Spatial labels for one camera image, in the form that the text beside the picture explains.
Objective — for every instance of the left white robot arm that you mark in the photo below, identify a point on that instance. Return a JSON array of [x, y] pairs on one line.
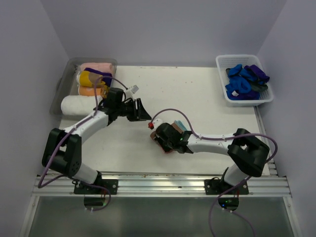
[[63, 151]]

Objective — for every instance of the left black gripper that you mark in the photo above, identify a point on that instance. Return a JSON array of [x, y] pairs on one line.
[[139, 113]]

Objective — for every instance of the dark green towel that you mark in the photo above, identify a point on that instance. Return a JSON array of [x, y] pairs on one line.
[[258, 88]]

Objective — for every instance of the orange rolled towel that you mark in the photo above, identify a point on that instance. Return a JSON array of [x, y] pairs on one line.
[[89, 91]]

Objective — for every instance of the white rolled towel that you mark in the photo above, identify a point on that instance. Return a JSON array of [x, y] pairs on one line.
[[78, 105]]

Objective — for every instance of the blue towel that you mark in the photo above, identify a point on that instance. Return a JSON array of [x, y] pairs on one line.
[[239, 70], [239, 88]]

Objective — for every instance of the aluminium mounting rail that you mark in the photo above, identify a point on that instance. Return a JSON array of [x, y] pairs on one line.
[[167, 185]]

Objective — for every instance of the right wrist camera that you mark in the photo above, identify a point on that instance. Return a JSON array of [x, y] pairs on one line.
[[155, 124]]

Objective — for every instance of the purple towel in basket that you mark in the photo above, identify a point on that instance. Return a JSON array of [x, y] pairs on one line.
[[257, 74]]

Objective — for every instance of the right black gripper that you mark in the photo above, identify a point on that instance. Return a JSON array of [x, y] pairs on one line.
[[157, 138]]

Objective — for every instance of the yellow bear towel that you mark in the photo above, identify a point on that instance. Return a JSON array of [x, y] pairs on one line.
[[82, 79]]

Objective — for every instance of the purple rolled towel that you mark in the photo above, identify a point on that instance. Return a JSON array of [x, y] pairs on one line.
[[108, 77]]

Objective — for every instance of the pink rolled towel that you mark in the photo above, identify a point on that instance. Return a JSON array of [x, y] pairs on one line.
[[102, 67]]

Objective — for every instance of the grey plastic tray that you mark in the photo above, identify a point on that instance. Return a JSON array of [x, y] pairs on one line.
[[68, 85]]

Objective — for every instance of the brown orange towel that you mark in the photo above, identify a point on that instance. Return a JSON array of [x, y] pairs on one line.
[[178, 125]]

